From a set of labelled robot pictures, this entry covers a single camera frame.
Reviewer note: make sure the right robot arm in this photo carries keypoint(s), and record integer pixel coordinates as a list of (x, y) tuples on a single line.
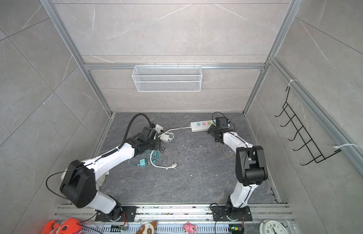
[(250, 166)]

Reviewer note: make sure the brown white plush puppy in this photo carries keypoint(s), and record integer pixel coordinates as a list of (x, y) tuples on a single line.
[(148, 228)]

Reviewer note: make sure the black wire hook rack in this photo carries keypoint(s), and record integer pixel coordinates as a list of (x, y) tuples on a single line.
[(302, 133)]

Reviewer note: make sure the pink plush toy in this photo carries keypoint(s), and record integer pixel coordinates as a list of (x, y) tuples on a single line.
[(190, 228)]

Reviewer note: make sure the white analog clock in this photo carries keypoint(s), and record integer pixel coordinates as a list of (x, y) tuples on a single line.
[(272, 227)]

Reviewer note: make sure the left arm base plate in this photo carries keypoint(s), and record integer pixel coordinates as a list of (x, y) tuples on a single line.
[(121, 214)]

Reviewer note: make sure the white plush dog toy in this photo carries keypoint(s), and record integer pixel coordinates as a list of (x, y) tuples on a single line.
[(99, 182)]

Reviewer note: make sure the white charger with black cable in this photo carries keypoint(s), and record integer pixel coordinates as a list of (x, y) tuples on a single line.
[(159, 128)]

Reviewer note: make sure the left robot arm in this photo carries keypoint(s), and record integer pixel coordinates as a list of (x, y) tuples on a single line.
[(78, 183)]

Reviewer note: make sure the red plush toy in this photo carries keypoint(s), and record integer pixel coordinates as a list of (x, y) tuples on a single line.
[(70, 226)]

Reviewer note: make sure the white wire mesh basket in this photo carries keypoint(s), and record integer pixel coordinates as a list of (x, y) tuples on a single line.
[(167, 78)]

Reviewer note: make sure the teal charger lower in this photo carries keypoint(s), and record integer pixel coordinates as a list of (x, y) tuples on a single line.
[(144, 162)]

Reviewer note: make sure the white multicolour power strip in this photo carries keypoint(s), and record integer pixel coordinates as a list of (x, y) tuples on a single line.
[(197, 126)]

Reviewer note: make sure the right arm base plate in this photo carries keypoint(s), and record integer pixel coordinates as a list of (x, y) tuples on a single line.
[(228, 213)]

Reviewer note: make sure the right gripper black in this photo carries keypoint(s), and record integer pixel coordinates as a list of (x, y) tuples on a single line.
[(212, 130)]

